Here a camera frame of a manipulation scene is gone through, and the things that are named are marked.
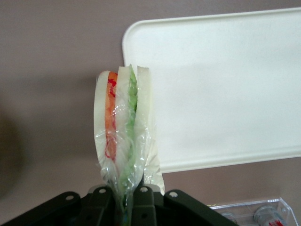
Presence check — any plastic triangle sandwich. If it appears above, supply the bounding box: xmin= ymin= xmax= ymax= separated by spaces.
xmin=93 ymin=63 xmax=166 ymax=226

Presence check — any red cola bottle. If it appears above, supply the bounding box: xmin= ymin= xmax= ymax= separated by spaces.
xmin=253 ymin=206 xmax=289 ymax=226

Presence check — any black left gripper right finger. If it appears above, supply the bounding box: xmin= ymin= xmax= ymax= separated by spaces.
xmin=131 ymin=184 xmax=238 ymax=226

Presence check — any clear acrylic bottle rack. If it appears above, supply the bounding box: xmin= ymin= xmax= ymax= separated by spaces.
xmin=206 ymin=197 xmax=296 ymax=226

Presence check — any cream plastic serving tray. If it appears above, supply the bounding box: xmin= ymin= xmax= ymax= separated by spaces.
xmin=121 ymin=7 xmax=301 ymax=174

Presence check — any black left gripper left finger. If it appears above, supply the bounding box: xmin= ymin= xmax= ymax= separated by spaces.
xmin=0 ymin=185 xmax=119 ymax=226

